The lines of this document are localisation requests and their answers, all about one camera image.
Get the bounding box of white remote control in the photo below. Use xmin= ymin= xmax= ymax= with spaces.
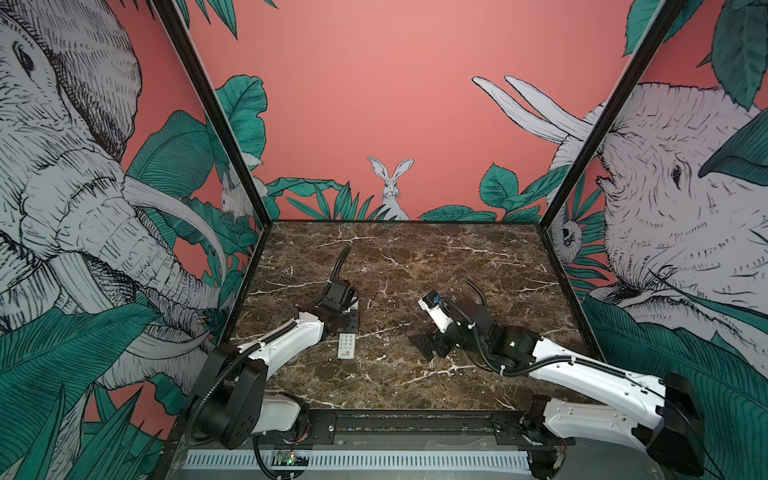
xmin=337 ymin=333 xmax=356 ymax=360

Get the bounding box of small green circuit board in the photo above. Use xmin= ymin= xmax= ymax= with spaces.
xmin=272 ymin=450 xmax=310 ymax=469

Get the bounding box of left black frame post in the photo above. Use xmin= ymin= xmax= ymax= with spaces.
xmin=152 ymin=0 xmax=273 ymax=230

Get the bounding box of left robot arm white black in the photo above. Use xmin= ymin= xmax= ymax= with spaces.
xmin=183 ymin=280 xmax=359 ymax=449

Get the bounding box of black frame post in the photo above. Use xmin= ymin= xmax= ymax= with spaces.
xmin=539 ymin=0 xmax=688 ymax=229
xmin=152 ymin=0 xmax=273 ymax=230

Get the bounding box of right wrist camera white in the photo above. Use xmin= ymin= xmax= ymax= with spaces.
xmin=418 ymin=290 xmax=453 ymax=334

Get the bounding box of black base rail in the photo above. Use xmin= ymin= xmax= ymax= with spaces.
xmin=299 ymin=409 xmax=574 ymax=450

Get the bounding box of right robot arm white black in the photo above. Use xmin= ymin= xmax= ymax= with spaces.
xmin=409 ymin=291 xmax=705 ymax=477

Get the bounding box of right black frame post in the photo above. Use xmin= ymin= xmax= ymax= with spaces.
xmin=539 ymin=0 xmax=688 ymax=229

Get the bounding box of white slotted cable duct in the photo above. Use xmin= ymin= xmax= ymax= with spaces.
xmin=182 ymin=450 xmax=531 ymax=475

